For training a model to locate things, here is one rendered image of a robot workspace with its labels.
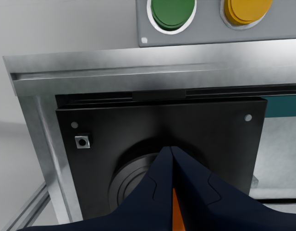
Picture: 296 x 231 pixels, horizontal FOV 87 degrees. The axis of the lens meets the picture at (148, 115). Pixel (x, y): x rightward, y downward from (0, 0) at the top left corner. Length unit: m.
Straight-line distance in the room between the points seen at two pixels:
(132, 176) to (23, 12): 0.30
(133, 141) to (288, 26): 0.20
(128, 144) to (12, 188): 0.36
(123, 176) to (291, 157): 0.27
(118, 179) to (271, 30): 0.23
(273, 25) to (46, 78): 0.25
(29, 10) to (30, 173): 0.32
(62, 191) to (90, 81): 0.17
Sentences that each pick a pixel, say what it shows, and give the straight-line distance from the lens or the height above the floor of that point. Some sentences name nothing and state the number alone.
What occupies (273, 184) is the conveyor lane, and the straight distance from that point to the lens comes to 0.37.
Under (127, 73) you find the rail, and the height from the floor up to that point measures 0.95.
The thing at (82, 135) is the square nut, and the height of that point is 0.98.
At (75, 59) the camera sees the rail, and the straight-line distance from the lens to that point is 0.20.
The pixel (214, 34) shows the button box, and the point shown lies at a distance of 0.19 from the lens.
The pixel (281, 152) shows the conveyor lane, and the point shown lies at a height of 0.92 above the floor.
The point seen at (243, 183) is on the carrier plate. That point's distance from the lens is 0.26.
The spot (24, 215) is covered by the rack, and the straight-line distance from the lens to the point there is 0.31.
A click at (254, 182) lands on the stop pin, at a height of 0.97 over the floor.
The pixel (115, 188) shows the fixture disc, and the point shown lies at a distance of 0.21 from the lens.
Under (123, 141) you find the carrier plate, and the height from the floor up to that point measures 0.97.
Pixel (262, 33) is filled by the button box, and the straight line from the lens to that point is 0.21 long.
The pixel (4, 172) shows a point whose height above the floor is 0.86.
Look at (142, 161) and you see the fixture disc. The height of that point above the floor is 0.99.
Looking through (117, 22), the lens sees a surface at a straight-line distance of 0.29.
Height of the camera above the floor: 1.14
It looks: 71 degrees down
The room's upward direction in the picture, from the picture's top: 177 degrees counter-clockwise
